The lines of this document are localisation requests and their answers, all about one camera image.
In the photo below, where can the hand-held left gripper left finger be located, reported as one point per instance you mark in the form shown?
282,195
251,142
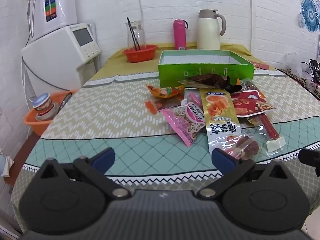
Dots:
103,156

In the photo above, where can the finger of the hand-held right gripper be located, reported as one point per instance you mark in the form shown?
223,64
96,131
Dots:
311,157

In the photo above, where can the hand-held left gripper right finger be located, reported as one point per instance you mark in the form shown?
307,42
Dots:
223,158

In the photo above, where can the red nut snack packet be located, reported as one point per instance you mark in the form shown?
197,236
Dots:
250,103

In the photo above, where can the green cardboard box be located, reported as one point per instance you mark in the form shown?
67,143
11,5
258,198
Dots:
205,73

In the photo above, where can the orange leaf-print snack packet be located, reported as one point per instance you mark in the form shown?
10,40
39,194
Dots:
163,92

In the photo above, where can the gold snack packet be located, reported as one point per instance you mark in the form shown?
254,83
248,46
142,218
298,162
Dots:
220,115

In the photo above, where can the red sausage stick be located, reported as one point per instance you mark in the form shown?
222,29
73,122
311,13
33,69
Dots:
270,130

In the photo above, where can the small pink snack packet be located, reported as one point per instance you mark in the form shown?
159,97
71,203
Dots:
192,97

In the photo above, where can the orange plastic basin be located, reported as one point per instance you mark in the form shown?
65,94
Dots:
37,126

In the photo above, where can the clear orange-trimmed snack packet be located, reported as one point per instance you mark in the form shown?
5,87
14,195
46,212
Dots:
250,86

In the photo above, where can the dark brown snack packet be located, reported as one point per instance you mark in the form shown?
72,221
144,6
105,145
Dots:
215,81

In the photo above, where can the floral blanket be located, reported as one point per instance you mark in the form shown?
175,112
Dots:
297,80

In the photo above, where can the small lidded cup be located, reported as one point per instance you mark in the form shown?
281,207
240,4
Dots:
42,105

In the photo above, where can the reddish-brown clear snack packet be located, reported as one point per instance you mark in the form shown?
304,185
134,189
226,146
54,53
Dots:
165,103

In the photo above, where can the yellow cloth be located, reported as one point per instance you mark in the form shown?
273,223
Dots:
112,65

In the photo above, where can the white crumpled cloth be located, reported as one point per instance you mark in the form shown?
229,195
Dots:
6,165

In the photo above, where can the white plastic bag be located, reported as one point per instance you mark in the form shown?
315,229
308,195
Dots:
292,61

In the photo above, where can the red envelope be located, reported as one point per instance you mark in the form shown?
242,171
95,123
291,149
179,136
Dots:
260,65

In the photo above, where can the red plastic basket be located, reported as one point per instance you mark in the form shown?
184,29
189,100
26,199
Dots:
140,55

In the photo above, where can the white appliance with screen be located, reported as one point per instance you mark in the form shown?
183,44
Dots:
57,57

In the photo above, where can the black straw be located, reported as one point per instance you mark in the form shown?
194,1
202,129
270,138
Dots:
132,33

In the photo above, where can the cream thermos jug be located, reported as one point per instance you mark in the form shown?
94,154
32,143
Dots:
208,32

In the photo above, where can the glass jar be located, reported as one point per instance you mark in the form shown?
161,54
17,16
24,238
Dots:
140,33

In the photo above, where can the pink bottle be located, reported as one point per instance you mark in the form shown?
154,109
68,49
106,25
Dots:
180,35

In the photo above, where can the white water purifier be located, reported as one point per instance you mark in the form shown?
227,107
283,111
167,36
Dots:
62,2

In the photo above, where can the blue round wall decoration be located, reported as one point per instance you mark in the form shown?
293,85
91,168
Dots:
310,13

